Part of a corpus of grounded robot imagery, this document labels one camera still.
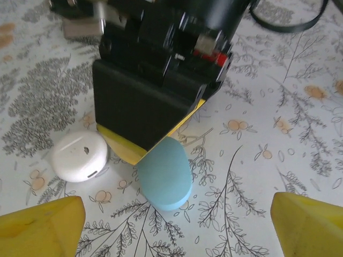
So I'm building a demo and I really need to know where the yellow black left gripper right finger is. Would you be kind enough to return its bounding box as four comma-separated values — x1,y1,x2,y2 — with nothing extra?
270,191,343,257

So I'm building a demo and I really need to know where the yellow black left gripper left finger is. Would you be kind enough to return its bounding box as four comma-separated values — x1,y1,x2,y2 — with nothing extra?
0,195,86,257

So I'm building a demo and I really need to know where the blue earbuds case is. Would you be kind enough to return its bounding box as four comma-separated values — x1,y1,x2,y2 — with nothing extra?
136,136,193,212

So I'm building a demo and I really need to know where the white round earbuds case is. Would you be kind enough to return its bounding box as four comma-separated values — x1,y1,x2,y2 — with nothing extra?
50,130,110,183

